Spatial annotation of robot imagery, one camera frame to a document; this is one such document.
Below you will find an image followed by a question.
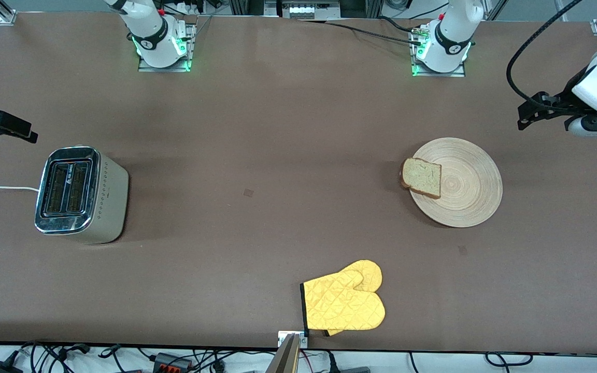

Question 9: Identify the thin black table cable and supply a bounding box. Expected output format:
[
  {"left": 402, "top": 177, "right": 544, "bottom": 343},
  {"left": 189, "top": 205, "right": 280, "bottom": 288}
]
[{"left": 324, "top": 21, "right": 422, "bottom": 44}]

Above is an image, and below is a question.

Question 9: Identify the silver two-slot toaster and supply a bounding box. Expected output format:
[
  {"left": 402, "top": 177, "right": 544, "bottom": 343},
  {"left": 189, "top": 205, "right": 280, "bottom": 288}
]
[{"left": 34, "top": 146, "right": 130, "bottom": 245}]

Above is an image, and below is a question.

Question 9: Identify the thick black table cable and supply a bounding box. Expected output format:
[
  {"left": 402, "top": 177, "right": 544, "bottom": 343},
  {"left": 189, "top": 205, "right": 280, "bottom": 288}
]
[{"left": 379, "top": 16, "right": 424, "bottom": 35}]

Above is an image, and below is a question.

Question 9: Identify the round wooden plate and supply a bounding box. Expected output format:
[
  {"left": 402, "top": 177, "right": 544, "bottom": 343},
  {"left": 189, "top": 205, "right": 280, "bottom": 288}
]
[{"left": 408, "top": 137, "right": 503, "bottom": 228}]

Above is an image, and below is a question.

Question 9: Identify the red black connector block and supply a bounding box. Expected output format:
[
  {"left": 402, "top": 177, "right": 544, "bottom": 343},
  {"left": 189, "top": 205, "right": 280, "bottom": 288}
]
[{"left": 152, "top": 352, "right": 193, "bottom": 373}]

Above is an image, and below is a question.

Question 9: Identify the small metal post bracket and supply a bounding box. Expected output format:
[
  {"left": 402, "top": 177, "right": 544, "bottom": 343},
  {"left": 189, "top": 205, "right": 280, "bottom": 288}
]
[{"left": 278, "top": 331, "right": 309, "bottom": 349}]

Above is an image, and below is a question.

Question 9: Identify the grey electrical terminal box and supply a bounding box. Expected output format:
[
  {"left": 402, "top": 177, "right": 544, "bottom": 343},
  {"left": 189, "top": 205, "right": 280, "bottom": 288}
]
[{"left": 277, "top": 0, "right": 342, "bottom": 19}]

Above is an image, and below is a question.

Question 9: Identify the yellow quilted oven mitt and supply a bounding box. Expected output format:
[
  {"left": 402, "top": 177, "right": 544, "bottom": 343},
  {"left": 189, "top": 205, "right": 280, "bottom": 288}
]
[
  {"left": 300, "top": 269, "right": 386, "bottom": 333},
  {"left": 324, "top": 260, "right": 383, "bottom": 337}
]

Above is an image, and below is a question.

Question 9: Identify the black looped floor cable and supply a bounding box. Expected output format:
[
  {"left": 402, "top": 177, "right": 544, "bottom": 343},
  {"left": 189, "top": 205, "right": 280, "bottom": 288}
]
[{"left": 485, "top": 352, "right": 533, "bottom": 368}]

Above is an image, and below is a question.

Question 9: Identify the brown bread slice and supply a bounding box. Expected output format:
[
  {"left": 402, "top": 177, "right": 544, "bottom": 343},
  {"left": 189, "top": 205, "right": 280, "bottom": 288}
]
[{"left": 400, "top": 157, "right": 443, "bottom": 200}]

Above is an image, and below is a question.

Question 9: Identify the aluminium profile post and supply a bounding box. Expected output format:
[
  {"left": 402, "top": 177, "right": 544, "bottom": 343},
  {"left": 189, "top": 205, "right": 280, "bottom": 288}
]
[{"left": 265, "top": 333, "right": 302, "bottom": 373}]

